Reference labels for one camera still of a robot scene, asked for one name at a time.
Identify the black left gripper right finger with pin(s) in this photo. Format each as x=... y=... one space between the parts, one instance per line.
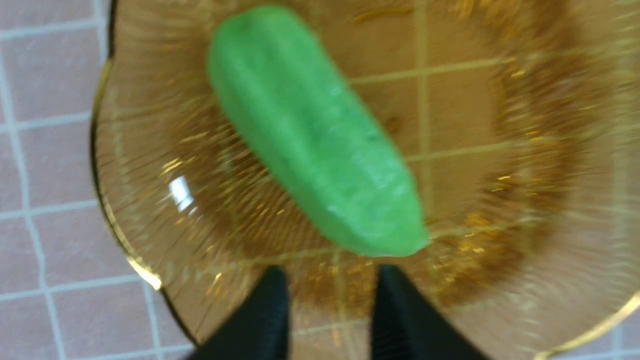
x=406 y=326

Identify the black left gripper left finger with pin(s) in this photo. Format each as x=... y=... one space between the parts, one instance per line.
x=260 y=327

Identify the amber ribbed plastic plate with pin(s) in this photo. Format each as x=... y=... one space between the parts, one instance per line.
x=518 y=119

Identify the green toy gourd front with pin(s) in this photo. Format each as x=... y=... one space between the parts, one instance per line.
x=292 y=106

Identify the pink checkered tablecloth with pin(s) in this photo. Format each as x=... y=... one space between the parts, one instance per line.
x=68 y=291

